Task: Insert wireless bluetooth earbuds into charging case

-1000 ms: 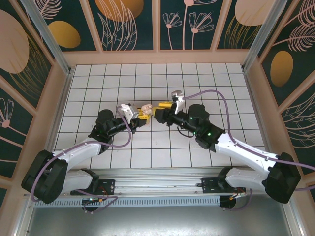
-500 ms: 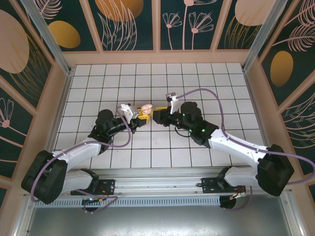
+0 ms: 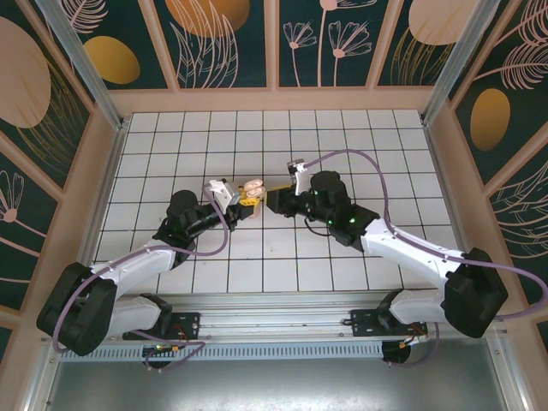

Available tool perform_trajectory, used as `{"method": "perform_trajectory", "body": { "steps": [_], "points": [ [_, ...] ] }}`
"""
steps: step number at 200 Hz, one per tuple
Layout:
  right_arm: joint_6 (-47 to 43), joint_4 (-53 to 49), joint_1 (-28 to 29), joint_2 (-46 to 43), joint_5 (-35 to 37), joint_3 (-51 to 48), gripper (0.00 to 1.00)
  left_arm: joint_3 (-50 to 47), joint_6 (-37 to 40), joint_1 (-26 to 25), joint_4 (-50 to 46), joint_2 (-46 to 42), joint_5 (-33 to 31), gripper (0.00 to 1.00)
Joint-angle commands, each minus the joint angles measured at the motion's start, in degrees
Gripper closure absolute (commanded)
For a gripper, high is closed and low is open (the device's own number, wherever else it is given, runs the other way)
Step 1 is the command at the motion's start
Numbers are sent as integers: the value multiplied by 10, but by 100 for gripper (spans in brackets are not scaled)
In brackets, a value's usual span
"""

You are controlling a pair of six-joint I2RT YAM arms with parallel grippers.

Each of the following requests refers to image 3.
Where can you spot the pink earbud charging case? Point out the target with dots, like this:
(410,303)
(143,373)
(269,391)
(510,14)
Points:
(254,186)

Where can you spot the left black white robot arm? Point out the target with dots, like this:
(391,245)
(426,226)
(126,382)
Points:
(137,267)

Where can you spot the grey metal sheet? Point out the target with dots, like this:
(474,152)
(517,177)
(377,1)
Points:
(278,385)

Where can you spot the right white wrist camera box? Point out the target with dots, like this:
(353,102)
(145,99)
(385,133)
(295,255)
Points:
(298,177)

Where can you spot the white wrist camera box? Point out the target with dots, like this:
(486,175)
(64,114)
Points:
(298,177)
(222,192)

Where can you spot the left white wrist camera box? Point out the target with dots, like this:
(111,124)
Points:
(222,192)

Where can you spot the aluminium table side rail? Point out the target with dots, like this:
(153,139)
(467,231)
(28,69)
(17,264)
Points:
(435,150)
(104,192)

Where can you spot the aluminium mounting rail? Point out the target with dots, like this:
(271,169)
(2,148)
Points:
(278,312)

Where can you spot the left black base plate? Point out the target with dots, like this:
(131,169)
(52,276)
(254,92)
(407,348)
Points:
(190,323)

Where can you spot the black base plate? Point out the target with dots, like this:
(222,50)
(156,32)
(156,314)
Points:
(190,323)
(364,321)

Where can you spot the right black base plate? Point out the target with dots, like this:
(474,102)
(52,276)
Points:
(364,321)

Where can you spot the aluminium corner post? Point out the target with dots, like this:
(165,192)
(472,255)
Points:
(92,81)
(454,64)

